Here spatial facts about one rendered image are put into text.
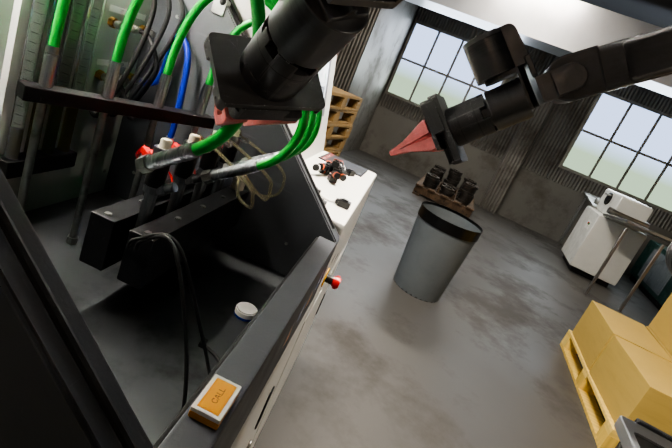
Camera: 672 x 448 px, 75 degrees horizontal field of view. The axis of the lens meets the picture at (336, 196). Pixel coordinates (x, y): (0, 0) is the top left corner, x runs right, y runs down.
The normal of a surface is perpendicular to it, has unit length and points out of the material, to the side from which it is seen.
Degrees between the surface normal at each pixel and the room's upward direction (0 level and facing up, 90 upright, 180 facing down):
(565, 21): 90
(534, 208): 90
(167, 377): 0
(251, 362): 0
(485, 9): 90
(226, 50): 49
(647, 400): 90
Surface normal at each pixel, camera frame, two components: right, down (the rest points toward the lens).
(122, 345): 0.37, -0.89
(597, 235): -0.33, 0.14
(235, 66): 0.55, -0.28
